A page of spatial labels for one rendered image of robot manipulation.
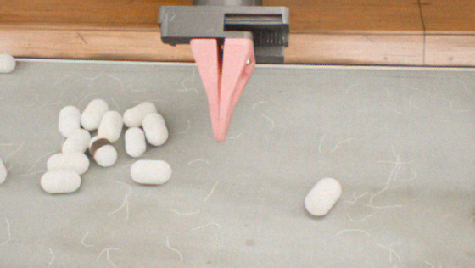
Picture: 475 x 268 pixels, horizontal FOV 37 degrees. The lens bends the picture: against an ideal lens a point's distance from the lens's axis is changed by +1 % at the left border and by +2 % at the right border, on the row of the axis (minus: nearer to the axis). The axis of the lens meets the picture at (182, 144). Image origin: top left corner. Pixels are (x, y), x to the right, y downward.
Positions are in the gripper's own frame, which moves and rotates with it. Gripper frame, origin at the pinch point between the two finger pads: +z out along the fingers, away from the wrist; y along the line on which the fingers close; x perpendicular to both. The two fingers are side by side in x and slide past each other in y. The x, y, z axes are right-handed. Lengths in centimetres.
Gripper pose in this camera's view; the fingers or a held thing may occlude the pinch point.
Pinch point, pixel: (220, 130)
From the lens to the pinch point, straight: 55.6
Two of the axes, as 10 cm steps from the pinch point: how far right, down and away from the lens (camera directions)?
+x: 1.5, 1.6, 9.8
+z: -0.6, 9.9, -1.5
